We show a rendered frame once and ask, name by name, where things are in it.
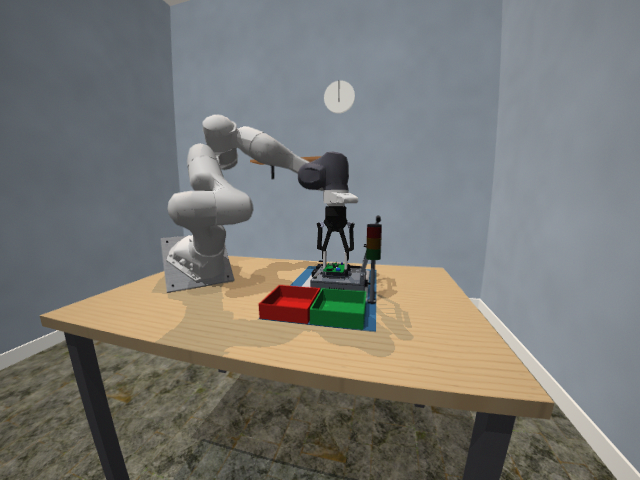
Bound red open-top bin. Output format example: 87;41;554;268
258;285;320;324

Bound green bin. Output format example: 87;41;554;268
310;288;366;330

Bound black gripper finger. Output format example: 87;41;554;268
337;222;355;270
317;221;333;269

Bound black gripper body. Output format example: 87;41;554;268
324;206;348;232

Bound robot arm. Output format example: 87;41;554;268
166;115;358;282

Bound green circuit board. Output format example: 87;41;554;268
323;261;345;273

